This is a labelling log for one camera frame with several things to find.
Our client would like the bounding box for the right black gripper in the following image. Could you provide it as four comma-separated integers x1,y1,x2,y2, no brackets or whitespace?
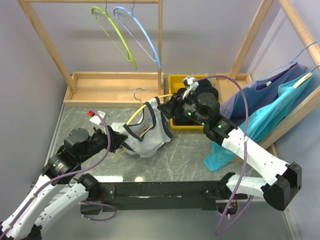
156,89,208,127

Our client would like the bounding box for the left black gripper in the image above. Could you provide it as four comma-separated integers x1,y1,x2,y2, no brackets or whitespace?
77,123,128,163

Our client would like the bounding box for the yellow plastic hanger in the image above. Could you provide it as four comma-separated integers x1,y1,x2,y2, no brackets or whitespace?
112,87,175,161

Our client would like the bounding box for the white tank top navy trim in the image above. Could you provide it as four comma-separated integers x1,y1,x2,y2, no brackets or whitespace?
109,96,174,158

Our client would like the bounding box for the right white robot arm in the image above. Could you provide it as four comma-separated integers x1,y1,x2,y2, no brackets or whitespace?
157,92,302,211

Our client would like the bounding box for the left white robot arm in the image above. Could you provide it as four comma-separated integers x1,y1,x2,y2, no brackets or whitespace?
0,125,127,240

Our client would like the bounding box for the green plastic hanger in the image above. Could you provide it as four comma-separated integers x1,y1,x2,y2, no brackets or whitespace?
90,1,138,70

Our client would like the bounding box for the light blue plastic hanger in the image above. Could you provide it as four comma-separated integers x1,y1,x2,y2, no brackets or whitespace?
112,4,162,68

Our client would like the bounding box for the wooden hanger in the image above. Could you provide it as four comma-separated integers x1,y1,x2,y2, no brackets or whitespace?
292,64,320,89

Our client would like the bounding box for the yellow plastic bin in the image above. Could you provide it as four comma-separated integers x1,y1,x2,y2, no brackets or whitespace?
168,74,215,131

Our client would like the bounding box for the dark navy garment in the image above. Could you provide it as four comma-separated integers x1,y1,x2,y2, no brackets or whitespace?
173,78,219,126

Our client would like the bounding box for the left wooden clothes rack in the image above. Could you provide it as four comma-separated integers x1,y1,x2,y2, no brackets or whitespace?
18,0,164,108

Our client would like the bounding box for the wooden clothes rack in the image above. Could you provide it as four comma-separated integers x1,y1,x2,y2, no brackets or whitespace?
205,0,320,165
18,0,164,108

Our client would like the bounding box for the right wooden clothes rack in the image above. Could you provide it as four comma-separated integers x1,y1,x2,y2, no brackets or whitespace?
205,0,320,165

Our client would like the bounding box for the purple blue shirt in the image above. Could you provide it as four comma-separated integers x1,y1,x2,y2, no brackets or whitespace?
220,63,307,126

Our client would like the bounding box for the black base bar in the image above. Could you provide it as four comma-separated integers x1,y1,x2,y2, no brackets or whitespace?
76,179,232,212

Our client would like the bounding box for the turquoise shirt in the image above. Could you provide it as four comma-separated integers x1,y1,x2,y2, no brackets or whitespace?
203,72,314,172

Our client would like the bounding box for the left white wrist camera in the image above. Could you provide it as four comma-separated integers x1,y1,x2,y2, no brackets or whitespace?
86,110,106,128

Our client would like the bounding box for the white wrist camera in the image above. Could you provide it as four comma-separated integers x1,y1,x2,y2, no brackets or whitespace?
182,75,199,100
86,110,106,128

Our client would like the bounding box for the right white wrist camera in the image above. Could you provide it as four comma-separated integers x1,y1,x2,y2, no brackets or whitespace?
182,75,199,100

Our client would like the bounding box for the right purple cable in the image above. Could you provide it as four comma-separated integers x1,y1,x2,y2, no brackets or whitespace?
192,74,254,237

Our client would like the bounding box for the blue wire hanger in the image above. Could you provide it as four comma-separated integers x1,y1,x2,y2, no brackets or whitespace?
256,40,318,81

